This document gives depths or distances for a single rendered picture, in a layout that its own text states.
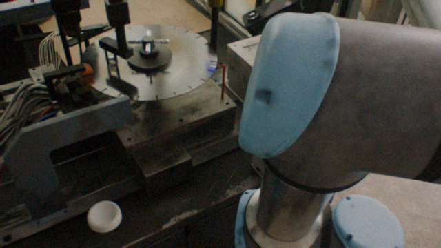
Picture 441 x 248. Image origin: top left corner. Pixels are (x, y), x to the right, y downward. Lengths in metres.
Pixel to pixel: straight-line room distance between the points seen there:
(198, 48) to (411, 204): 1.39
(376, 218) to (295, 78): 0.46
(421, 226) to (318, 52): 1.80
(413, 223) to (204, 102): 1.28
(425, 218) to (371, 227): 1.41
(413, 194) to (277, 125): 1.89
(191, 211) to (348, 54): 0.70
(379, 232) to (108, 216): 0.54
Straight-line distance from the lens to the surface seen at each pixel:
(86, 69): 0.97
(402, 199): 2.11
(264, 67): 0.28
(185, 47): 1.06
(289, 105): 0.28
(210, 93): 1.06
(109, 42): 0.97
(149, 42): 0.98
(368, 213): 0.70
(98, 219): 0.92
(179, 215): 0.93
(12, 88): 1.16
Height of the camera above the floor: 1.51
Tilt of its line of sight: 42 degrees down
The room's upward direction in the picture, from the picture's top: 3 degrees clockwise
